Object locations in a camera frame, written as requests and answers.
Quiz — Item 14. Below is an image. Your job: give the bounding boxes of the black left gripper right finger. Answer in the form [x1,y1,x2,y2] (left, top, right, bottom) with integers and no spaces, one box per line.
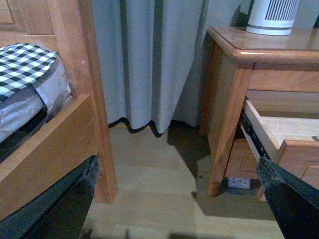
[257,157,319,239]

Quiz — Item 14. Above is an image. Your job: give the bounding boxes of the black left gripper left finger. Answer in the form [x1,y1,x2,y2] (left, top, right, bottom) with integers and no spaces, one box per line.
[0,155,99,239]

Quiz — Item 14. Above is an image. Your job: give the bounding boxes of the wooden nightstand drawer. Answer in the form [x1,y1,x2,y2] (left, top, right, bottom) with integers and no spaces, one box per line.
[242,99,319,188]

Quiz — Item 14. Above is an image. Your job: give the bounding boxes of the white power strip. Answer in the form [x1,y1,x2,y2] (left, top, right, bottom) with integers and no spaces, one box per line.
[227,177,251,189]

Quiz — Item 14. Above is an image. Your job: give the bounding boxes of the plastic wrapped grey mattress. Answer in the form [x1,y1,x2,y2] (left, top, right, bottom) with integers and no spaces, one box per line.
[0,55,71,141]

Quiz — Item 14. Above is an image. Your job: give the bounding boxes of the wooden nightstand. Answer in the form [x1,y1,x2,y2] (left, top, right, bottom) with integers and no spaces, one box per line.
[200,27,319,197]

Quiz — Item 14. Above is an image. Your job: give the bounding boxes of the black white checkered cloth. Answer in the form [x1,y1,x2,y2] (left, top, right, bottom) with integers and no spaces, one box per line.
[0,43,58,102]

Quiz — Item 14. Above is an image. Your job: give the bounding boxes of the grey-green curtain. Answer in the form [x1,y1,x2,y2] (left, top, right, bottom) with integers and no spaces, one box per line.
[91,0,319,138]

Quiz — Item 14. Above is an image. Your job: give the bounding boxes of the white slatted table lamp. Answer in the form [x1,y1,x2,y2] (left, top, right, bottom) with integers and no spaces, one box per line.
[246,0,300,36]

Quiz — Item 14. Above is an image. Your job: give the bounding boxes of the wooden bed frame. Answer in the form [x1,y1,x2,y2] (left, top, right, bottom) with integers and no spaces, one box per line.
[0,0,117,219]

